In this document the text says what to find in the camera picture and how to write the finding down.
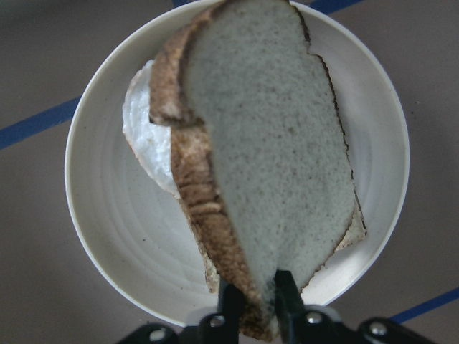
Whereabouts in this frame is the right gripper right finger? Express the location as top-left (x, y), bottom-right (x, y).
top-left (274, 270), bottom-right (432, 343)

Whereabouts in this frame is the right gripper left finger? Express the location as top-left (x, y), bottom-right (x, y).
top-left (119, 280), bottom-right (245, 343)

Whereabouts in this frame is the white round plate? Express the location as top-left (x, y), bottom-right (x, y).
top-left (65, 1), bottom-right (410, 326)

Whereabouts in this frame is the fried egg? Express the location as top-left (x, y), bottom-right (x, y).
top-left (122, 60), bottom-right (179, 199)

